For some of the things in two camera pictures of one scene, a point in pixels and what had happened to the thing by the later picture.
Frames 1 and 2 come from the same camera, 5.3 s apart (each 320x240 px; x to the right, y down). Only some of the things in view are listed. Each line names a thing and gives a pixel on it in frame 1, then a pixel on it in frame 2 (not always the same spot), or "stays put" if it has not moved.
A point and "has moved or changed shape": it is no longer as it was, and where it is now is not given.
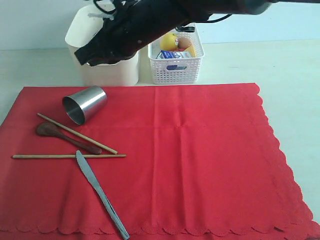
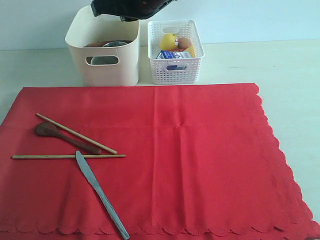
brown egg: (183, 43) stays put
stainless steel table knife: (92, 177) stays put
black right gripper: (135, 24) to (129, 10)
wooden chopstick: (44, 156) stays put
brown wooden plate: (109, 60) has moved or changed shape
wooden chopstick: (95, 142) stays put
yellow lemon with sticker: (168, 41) stays put
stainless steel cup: (82, 105) has moved or changed shape
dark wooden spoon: (53, 129) stays put
